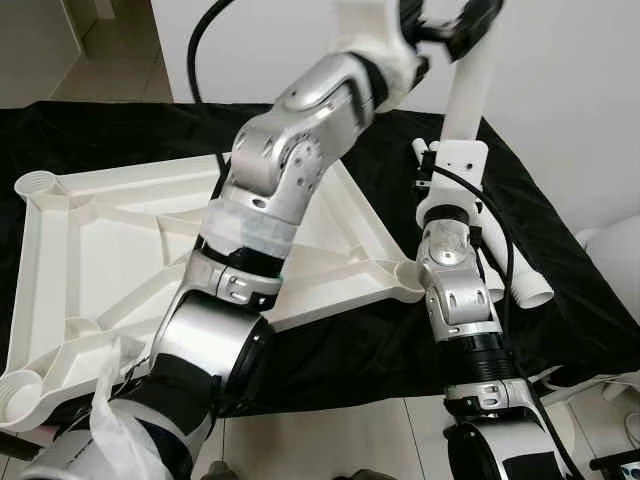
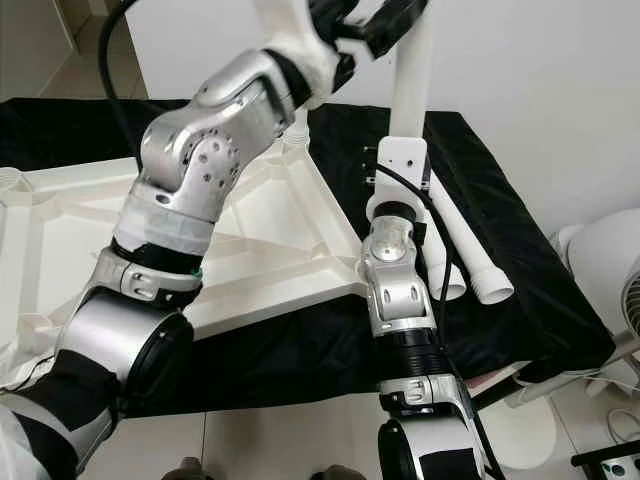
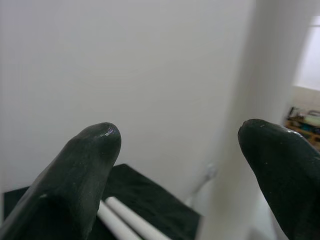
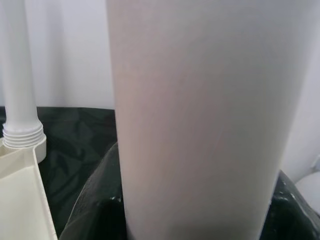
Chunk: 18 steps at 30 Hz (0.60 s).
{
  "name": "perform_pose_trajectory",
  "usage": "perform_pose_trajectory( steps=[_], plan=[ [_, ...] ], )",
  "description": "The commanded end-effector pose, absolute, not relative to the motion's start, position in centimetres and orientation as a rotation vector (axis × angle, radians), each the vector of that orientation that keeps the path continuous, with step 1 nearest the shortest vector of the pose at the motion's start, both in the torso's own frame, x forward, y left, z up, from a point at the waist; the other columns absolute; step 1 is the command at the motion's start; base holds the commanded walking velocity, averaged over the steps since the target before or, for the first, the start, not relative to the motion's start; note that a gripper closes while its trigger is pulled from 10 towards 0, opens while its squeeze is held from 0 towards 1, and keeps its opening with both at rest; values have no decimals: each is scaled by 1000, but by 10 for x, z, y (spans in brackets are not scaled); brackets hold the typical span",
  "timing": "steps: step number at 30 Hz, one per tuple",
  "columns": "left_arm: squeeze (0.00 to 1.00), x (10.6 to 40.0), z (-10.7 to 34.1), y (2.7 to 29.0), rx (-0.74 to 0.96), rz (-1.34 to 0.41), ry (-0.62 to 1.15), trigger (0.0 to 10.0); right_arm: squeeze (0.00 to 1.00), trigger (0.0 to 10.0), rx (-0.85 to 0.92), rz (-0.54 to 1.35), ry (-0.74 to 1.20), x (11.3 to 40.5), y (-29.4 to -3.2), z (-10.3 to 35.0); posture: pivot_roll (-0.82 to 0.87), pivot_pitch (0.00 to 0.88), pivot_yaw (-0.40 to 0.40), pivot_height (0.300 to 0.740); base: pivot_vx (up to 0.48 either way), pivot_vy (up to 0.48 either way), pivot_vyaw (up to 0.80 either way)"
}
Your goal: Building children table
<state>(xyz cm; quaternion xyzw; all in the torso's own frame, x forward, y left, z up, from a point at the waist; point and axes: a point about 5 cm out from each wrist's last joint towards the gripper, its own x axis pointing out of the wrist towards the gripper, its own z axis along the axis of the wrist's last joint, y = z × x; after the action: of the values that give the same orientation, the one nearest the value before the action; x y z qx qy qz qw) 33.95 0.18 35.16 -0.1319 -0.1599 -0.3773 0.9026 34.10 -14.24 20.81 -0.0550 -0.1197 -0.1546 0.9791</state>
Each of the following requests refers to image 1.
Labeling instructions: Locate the white crumpled plastic wrap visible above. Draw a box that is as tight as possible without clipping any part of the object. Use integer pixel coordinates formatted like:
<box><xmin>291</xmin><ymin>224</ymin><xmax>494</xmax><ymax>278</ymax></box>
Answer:
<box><xmin>90</xmin><ymin>335</ymin><xmax>151</xmax><ymax>480</ymax></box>

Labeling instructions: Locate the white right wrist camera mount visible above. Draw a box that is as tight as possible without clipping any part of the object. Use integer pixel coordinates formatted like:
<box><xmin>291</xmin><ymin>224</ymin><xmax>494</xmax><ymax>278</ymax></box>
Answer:
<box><xmin>415</xmin><ymin>140</ymin><xmax>491</xmax><ymax>226</ymax></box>

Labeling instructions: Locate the white plastic table top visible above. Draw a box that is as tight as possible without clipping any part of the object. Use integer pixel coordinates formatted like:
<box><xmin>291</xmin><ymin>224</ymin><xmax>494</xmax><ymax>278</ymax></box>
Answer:
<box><xmin>0</xmin><ymin>150</ymin><xmax>426</xmax><ymax>433</ymax></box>

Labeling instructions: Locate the black stand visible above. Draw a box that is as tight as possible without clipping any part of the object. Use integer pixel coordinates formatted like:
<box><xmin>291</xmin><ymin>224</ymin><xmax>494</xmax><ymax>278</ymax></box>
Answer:
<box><xmin>590</xmin><ymin>450</ymin><xmax>640</xmax><ymax>471</ymax></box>

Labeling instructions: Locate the white plastic table leg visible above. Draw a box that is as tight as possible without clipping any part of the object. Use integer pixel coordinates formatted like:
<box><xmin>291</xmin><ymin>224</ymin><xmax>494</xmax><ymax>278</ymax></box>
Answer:
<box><xmin>478</xmin><ymin>225</ymin><xmax>509</xmax><ymax>301</ymax></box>
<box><xmin>440</xmin><ymin>45</ymin><xmax>496</xmax><ymax>146</ymax></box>
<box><xmin>480</xmin><ymin>200</ymin><xmax>556</xmax><ymax>309</ymax></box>

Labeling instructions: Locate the black cloth table cover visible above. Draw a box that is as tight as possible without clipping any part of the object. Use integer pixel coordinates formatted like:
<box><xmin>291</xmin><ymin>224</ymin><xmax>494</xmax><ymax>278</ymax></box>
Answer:
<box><xmin>0</xmin><ymin>100</ymin><xmax>640</xmax><ymax>421</ymax></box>

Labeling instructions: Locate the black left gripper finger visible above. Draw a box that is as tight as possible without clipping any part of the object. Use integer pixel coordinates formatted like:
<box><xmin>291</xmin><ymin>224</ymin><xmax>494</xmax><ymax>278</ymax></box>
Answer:
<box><xmin>445</xmin><ymin>0</ymin><xmax>504</xmax><ymax>63</ymax></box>

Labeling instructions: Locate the grey left robot foot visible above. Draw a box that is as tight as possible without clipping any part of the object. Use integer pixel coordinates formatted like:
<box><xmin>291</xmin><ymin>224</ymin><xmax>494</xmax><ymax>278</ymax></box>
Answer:
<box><xmin>205</xmin><ymin>460</ymin><xmax>246</xmax><ymax>480</ymax></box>

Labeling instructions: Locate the grey robot foot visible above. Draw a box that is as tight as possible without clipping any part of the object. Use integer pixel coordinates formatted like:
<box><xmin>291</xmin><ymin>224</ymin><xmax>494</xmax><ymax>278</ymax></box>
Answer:
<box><xmin>340</xmin><ymin>468</ymin><xmax>396</xmax><ymax>480</ymax></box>
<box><xmin>205</xmin><ymin>460</ymin><xmax>246</xmax><ymax>480</ymax></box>

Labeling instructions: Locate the grey right robot foot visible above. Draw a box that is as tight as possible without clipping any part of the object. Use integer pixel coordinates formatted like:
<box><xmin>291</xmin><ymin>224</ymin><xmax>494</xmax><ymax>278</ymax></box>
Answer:
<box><xmin>340</xmin><ymin>468</ymin><xmax>396</xmax><ymax>480</ymax></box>

